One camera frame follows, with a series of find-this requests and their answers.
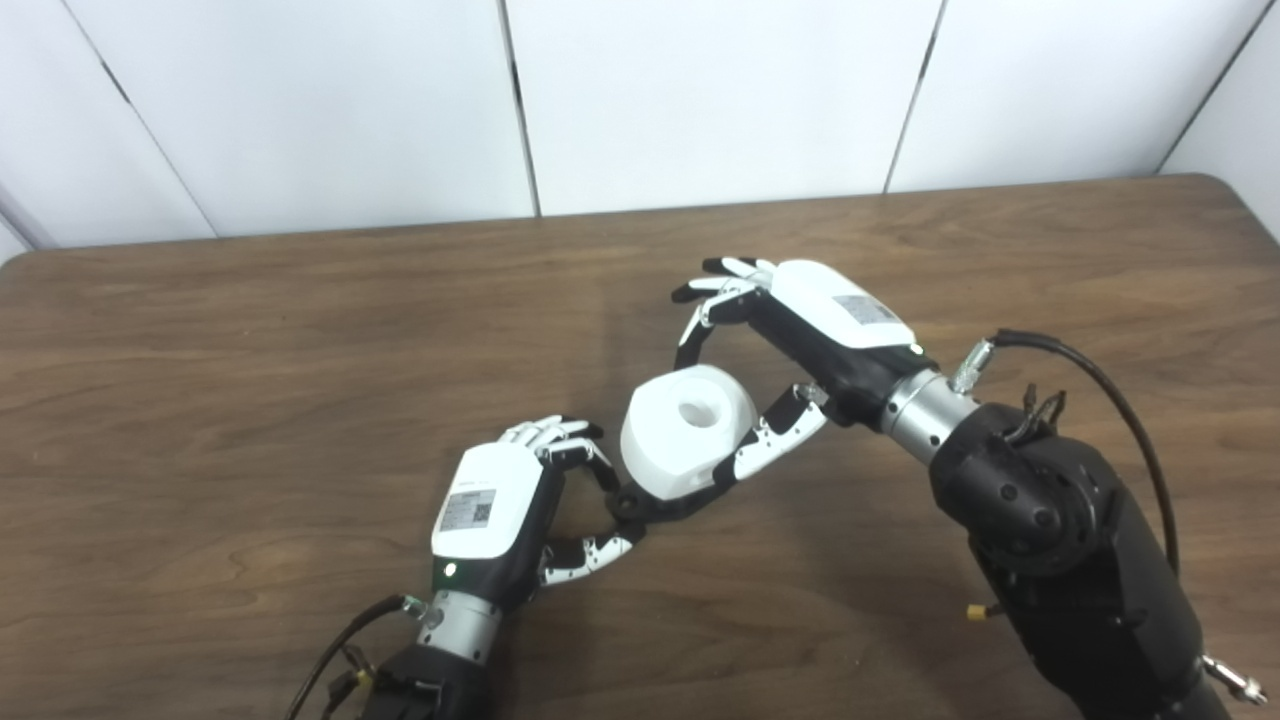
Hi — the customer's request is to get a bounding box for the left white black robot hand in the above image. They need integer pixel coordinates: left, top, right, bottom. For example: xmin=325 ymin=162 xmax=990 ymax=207
xmin=430 ymin=415 xmax=646 ymax=613

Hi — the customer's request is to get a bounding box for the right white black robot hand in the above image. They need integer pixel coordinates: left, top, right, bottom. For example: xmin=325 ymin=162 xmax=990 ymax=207
xmin=671 ymin=257 xmax=941 ymax=493

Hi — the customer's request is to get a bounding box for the black flanged holder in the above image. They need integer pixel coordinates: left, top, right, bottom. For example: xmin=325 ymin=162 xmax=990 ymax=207
xmin=605 ymin=470 xmax=741 ymax=527

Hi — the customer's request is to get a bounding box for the round white plastic piece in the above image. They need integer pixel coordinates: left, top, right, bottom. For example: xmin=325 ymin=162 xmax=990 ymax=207
xmin=620 ymin=365 xmax=759 ymax=501

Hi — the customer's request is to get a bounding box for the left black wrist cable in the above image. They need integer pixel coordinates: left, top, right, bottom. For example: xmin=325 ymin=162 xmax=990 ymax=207
xmin=285 ymin=595 xmax=429 ymax=720

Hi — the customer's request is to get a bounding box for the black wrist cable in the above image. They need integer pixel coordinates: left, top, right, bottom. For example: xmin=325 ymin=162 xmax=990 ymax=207
xmin=285 ymin=595 xmax=429 ymax=720
xmin=950 ymin=330 xmax=1269 ymax=707

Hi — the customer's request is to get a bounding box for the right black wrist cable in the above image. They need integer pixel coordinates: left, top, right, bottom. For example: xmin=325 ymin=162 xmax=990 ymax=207
xmin=950 ymin=330 xmax=1269 ymax=707

